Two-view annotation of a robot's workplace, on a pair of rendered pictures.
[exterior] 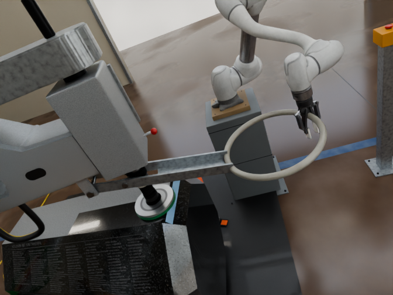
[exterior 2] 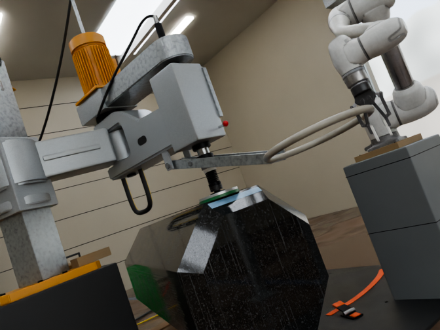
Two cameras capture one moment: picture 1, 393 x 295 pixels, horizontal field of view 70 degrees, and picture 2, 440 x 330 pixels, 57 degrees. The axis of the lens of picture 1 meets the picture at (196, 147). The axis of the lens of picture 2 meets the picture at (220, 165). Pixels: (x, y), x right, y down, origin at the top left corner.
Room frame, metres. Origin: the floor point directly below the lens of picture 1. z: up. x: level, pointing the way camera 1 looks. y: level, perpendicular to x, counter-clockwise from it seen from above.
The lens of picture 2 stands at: (-0.54, -1.03, 0.84)
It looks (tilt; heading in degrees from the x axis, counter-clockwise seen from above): 5 degrees up; 37
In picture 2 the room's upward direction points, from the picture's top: 20 degrees counter-clockwise
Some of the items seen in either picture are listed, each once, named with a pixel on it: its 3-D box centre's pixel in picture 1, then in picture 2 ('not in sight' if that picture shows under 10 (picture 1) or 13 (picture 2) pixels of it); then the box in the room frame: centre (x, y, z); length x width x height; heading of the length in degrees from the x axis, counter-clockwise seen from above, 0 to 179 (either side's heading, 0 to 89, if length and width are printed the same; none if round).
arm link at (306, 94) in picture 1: (302, 92); (355, 78); (1.12, -0.55, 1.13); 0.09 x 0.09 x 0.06
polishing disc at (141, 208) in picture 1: (154, 199); (218, 194); (1.12, 0.31, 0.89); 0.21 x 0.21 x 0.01
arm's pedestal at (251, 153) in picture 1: (243, 146); (416, 217); (1.88, -0.36, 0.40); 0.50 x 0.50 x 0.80; 76
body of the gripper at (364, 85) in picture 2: (305, 105); (363, 95); (1.12, -0.56, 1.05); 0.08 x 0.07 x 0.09; 101
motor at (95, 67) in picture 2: not in sight; (97, 68); (1.18, 0.96, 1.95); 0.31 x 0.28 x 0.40; 176
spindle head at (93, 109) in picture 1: (89, 131); (179, 115); (1.12, 0.39, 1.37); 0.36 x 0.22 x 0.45; 86
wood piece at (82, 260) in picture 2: not in sight; (91, 257); (0.79, 1.07, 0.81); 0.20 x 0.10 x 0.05; 172
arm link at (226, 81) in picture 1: (223, 81); (378, 117); (1.88, -0.37, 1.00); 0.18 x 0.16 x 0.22; 101
